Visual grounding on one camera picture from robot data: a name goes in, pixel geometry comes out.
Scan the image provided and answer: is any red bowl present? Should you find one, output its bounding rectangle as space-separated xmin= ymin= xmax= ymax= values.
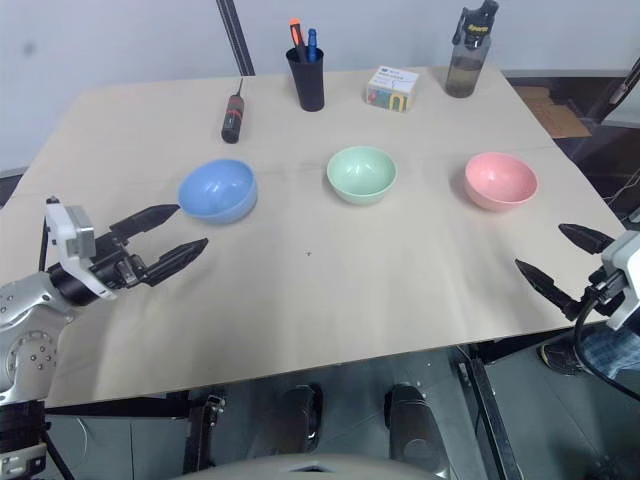
xmin=464 ymin=152 xmax=539 ymax=212

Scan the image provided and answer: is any black table frame leg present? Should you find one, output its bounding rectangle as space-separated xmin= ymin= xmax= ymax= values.
xmin=44 ymin=391 xmax=227 ymax=475

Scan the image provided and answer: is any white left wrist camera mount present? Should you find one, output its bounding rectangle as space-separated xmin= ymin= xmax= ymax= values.
xmin=43 ymin=197 xmax=119 ymax=301

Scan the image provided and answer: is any beige paper table cover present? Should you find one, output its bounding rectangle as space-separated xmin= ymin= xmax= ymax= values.
xmin=0 ymin=64 xmax=634 ymax=409

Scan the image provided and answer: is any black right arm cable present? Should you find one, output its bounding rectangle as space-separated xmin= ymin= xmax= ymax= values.
xmin=572 ymin=284 xmax=640 ymax=397

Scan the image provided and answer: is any dark translucent water bottle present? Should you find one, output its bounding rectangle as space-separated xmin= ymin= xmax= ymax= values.
xmin=444 ymin=0 xmax=501 ymax=99

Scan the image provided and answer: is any black and yellow shoe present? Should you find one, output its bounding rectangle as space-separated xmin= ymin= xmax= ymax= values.
xmin=536 ymin=341 xmax=584 ymax=377

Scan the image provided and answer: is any dark rounded robot foot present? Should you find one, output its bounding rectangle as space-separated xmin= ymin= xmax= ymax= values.
xmin=383 ymin=383 xmax=447 ymax=469

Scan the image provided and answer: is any white printed cardboard box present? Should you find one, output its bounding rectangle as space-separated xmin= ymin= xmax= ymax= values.
xmin=364 ymin=64 xmax=421 ymax=115

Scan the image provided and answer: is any black pen cup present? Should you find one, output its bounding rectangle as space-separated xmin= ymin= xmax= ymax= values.
xmin=285 ymin=46 xmax=327 ymax=113

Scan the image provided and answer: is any orange and black tool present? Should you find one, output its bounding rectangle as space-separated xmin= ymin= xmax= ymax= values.
xmin=287 ymin=17 xmax=309 ymax=64

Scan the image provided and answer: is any black screwdriver with red bands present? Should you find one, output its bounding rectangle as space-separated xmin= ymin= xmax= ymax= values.
xmin=221 ymin=77 xmax=248 ymax=145

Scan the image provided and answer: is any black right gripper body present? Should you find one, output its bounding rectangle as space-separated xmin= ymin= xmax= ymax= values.
xmin=579 ymin=267 xmax=627 ymax=317

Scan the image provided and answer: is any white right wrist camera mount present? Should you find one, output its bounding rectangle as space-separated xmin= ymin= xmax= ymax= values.
xmin=599 ymin=230 xmax=640 ymax=331

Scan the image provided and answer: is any green bowl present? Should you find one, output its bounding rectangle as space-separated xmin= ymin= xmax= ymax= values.
xmin=326 ymin=145 xmax=398 ymax=206

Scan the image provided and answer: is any brown cardboard sheet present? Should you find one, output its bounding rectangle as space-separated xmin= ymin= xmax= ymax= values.
xmin=511 ymin=84 xmax=594 ymax=140

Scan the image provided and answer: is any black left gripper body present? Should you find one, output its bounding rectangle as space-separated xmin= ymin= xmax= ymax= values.
xmin=92 ymin=229 xmax=156 ymax=291

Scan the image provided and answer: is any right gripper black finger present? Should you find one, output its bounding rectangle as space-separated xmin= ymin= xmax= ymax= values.
xmin=515 ymin=258 xmax=584 ymax=322
xmin=558 ymin=222 xmax=615 ymax=259

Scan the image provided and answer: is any black aluminium rail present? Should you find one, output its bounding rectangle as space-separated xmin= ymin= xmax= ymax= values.
xmin=215 ymin=0 xmax=258 ymax=78

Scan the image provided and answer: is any black table frame bar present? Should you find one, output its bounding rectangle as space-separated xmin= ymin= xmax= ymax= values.
xmin=457 ymin=355 xmax=522 ymax=480

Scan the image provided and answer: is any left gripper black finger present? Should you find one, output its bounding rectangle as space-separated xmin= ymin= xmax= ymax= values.
xmin=146 ymin=237 xmax=210 ymax=288
xmin=110 ymin=202 xmax=181 ymax=244

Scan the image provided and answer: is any blue bowl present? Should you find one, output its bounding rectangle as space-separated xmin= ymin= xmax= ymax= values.
xmin=177 ymin=158 xmax=259 ymax=225

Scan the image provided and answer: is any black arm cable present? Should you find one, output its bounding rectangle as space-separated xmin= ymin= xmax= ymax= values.
xmin=572 ymin=284 xmax=640 ymax=397
xmin=36 ymin=217 xmax=52 ymax=275

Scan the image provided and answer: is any plaid trouser leg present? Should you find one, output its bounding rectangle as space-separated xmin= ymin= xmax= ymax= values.
xmin=581 ymin=323 xmax=640 ymax=385

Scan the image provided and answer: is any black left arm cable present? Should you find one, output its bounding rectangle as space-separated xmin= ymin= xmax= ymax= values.
xmin=36 ymin=217 xmax=52 ymax=275

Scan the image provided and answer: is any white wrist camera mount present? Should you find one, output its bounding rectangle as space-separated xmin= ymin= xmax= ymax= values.
xmin=43 ymin=197 xmax=119 ymax=301
xmin=599 ymin=230 xmax=640 ymax=331

